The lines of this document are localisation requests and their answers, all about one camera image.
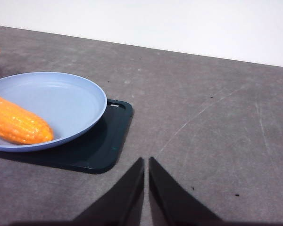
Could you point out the black rectangular tray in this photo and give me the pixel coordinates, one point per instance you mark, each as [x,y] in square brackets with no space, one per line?
[103,146]

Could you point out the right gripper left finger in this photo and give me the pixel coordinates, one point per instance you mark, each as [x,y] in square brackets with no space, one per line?
[122,197]

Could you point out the yellow-orange corn cob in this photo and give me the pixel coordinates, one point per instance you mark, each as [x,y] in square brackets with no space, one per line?
[19,122]

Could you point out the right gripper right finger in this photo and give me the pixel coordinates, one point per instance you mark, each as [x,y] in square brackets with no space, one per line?
[172,200]

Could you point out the blue round plate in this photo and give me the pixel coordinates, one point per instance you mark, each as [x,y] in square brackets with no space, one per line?
[68,99]

